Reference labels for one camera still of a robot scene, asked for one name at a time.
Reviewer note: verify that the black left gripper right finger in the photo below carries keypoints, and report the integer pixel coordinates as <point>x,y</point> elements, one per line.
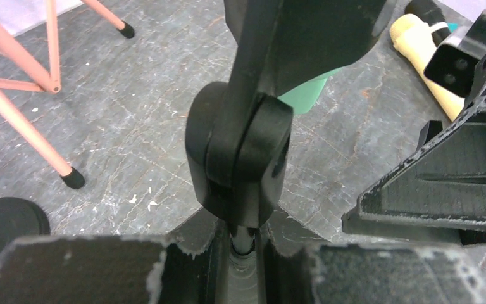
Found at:
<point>314,262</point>

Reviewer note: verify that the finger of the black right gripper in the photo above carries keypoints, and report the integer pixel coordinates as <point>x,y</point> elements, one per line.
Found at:
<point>441,185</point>

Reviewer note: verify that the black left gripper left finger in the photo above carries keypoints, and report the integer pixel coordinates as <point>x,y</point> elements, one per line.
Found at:
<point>188,265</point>

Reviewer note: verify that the yellow microphone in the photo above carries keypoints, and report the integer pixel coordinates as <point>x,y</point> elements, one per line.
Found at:
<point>412,38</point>

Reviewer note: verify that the black microphone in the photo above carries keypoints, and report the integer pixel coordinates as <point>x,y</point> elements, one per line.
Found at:
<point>430,13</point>

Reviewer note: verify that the green microphone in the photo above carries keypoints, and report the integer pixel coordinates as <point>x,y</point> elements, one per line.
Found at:
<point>303,97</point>

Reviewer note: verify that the pink tripod music stand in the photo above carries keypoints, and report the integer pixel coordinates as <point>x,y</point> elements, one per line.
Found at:
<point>43,80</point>

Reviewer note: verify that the small teal cube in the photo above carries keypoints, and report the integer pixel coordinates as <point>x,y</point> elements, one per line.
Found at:
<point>452,26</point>

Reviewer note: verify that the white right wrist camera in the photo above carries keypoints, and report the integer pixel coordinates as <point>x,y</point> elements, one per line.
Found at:
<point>453,64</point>

